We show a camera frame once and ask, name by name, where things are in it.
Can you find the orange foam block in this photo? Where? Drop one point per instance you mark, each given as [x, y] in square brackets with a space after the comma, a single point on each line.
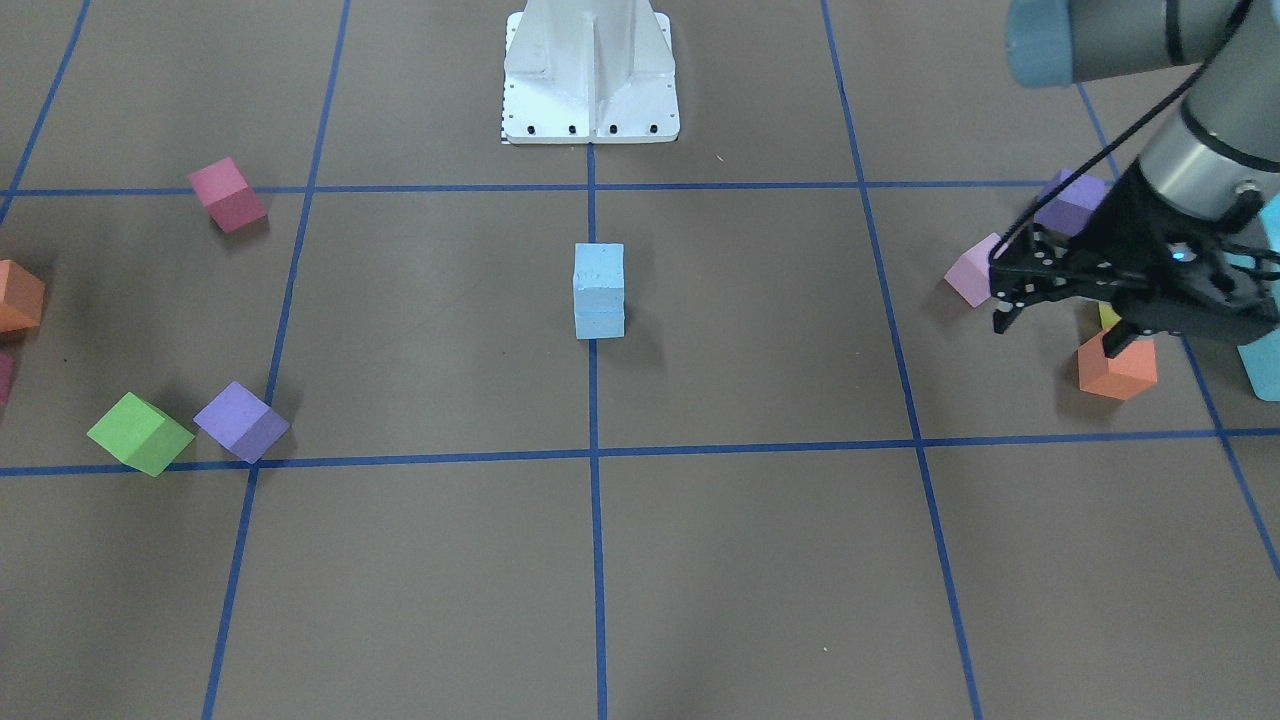
[1125, 376]
[22, 298]

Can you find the purple foam block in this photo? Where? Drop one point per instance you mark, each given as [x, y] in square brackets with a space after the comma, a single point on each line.
[242, 423]
[1069, 212]

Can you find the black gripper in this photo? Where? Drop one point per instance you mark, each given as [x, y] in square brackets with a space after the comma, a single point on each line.
[1122, 225]

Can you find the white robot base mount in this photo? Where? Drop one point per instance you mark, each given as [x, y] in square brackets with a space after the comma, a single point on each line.
[581, 72]

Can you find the pink foam block near bin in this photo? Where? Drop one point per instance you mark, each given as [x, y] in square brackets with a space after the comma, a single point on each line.
[7, 370]

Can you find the blue foam block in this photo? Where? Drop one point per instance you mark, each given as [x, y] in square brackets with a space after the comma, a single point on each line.
[598, 273]
[599, 320]

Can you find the yellow foam block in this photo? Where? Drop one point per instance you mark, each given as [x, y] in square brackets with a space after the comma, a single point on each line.
[1108, 316]

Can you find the light pink foam block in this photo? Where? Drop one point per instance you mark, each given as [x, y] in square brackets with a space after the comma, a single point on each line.
[969, 275]

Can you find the green foam block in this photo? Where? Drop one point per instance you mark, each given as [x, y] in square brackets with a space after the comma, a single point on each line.
[140, 435]

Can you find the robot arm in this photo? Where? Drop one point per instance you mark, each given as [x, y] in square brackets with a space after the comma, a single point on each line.
[1208, 138]

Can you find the magenta foam block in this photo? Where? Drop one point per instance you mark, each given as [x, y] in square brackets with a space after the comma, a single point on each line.
[227, 196]

